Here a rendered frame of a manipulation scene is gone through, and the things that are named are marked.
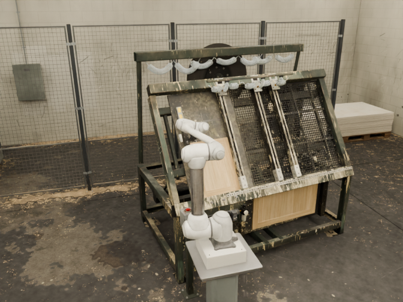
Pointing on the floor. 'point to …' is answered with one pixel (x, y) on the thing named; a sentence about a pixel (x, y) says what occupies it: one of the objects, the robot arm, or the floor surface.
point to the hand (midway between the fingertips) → (190, 139)
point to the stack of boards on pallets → (363, 121)
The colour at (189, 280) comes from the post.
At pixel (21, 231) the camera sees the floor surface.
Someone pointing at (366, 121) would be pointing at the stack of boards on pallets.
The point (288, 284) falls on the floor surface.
